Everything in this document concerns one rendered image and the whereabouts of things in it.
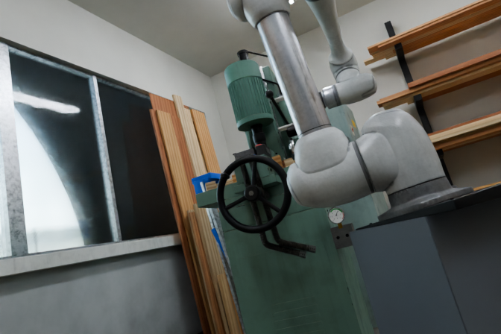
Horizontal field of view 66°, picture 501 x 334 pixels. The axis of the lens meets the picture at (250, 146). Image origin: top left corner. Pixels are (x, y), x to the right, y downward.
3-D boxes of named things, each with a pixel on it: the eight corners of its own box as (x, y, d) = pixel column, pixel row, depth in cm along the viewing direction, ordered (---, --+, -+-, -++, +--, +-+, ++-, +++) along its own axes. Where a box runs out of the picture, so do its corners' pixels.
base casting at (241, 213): (221, 232, 161) (217, 211, 163) (259, 228, 215) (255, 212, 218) (324, 205, 151) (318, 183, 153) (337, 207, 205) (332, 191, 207)
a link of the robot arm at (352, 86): (343, 112, 157) (336, 91, 166) (381, 100, 153) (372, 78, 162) (338, 94, 149) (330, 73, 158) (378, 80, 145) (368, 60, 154)
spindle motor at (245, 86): (232, 127, 176) (218, 67, 184) (244, 135, 193) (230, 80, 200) (268, 115, 172) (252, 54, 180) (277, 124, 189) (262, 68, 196)
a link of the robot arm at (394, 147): (452, 173, 92) (414, 92, 98) (378, 197, 96) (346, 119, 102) (442, 179, 107) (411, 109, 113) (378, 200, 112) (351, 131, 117)
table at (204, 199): (187, 207, 158) (184, 193, 159) (215, 209, 186) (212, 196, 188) (330, 165, 143) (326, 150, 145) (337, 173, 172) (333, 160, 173)
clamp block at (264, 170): (236, 185, 153) (231, 164, 155) (247, 187, 165) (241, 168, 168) (271, 174, 149) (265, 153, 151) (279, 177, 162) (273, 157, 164)
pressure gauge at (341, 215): (332, 230, 142) (325, 209, 144) (332, 230, 145) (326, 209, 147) (348, 226, 140) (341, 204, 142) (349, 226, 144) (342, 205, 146)
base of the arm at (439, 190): (487, 187, 98) (477, 167, 99) (426, 206, 88) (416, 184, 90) (432, 203, 113) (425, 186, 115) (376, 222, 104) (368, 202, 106)
